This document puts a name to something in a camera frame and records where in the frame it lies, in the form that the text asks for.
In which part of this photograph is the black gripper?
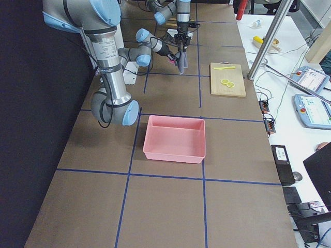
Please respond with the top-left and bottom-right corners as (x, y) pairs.
(174, 21), (200, 52)
(167, 51), (180, 66)

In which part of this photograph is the dark grey cloth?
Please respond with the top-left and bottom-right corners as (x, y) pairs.
(175, 51), (188, 75)

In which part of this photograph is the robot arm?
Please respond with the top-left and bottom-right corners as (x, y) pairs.
(42, 1), (187, 128)
(145, 0), (200, 52)

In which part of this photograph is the yellow plastic knife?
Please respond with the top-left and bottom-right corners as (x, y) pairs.
(213, 66), (236, 70)

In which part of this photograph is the bamboo cutting board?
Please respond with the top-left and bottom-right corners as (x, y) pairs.
(210, 63), (246, 98)

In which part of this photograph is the front lemon slice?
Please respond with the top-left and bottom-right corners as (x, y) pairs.
(226, 82), (235, 88)

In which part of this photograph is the red fire extinguisher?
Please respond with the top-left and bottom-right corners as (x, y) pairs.
(236, 0), (248, 21)

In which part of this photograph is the white tube bottle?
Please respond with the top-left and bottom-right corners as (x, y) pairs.
(250, 19), (263, 29)

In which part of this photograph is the pink plastic bin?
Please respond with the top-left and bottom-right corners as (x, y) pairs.
(143, 115), (206, 164)

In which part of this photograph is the orange black power strip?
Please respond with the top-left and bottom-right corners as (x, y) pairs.
(259, 99), (269, 113)

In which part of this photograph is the far teach pendant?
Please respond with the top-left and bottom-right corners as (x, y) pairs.
(290, 66), (330, 94)

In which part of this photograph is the teach pendant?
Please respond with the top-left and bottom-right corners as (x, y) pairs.
(290, 66), (330, 94)
(293, 94), (330, 130)

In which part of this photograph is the black box with label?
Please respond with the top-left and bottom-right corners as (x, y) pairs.
(271, 145), (295, 187)

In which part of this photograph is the near teach pendant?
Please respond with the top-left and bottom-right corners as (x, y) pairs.
(293, 94), (330, 130)

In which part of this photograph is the black laptop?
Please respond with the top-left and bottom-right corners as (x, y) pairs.
(303, 146), (330, 211)

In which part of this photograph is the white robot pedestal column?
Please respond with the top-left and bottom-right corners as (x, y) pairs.
(114, 24), (139, 85)

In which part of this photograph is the aluminium frame post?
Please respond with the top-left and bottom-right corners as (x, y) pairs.
(247, 0), (293, 81)

